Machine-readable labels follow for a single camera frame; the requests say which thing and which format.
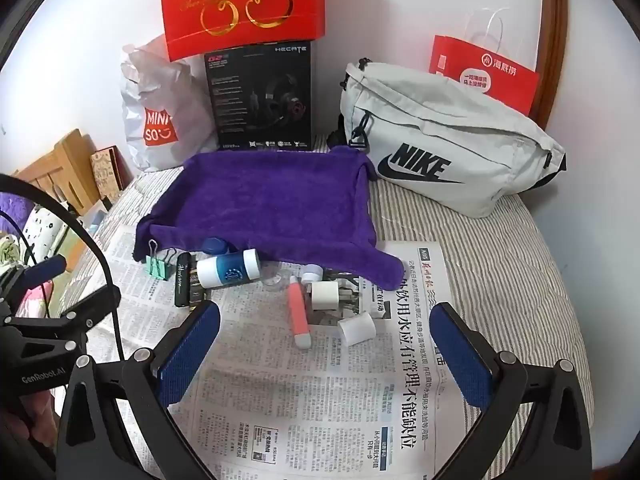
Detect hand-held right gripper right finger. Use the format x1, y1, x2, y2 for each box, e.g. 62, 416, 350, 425
429, 301, 593, 480

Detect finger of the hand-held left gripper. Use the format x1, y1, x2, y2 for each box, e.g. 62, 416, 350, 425
16, 254, 69, 286
61, 285, 122, 331

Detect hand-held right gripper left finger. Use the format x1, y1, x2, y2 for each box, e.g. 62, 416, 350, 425
55, 301, 222, 480

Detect gold label lighter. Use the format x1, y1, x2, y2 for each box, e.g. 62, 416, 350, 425
189, 259, 213, 306

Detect green binder clip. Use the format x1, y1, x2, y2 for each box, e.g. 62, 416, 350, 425
145, 240, 181, 282

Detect black lighter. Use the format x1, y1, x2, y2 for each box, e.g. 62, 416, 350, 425
174, 254, 196, 307

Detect white and blue bottle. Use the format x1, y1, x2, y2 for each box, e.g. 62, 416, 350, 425
196, 249, 261, 290

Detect white tape roll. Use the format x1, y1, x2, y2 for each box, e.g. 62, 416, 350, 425
337, 311, 377, 347

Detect pink tube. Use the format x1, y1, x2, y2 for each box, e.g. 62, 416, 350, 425
288, 276, 312, 350

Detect white charger cube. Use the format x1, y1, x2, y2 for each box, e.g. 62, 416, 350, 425
310, 281, 343, 313

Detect person's left hand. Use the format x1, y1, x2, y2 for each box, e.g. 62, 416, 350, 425
0, 391, 59, 480

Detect dotted white cloth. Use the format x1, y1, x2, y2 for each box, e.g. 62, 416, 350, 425
20, 205, 76, 261

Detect striped bedsheet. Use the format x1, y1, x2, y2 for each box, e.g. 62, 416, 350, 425
75, 130, 601, 480

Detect light wooden stand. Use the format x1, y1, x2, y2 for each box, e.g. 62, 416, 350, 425
12, 129, 101, 211

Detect newspaper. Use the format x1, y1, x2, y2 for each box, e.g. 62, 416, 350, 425
107, 222, 481, 480

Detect patterned brown book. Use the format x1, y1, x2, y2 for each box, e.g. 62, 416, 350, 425
90, 146, 126, 196

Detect purple towel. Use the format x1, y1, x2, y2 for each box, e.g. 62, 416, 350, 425
132, 145, 405, 302

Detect white plastic bag red label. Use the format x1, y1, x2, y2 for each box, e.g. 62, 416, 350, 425
120, 34, 221, 171

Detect grey waist bag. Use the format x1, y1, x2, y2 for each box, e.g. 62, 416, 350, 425
325, 59, 568, 219

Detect black headphone box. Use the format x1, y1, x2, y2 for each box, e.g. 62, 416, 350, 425
203, 40, 313, 152

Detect black cable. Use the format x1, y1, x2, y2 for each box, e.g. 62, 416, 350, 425
0, 174, 127, 362

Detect red paper bag white handles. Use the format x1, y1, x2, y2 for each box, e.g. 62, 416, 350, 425
427, 7, 542, 117

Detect brown wooden curved frame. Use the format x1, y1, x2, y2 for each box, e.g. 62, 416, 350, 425
530, 0, 571, 131

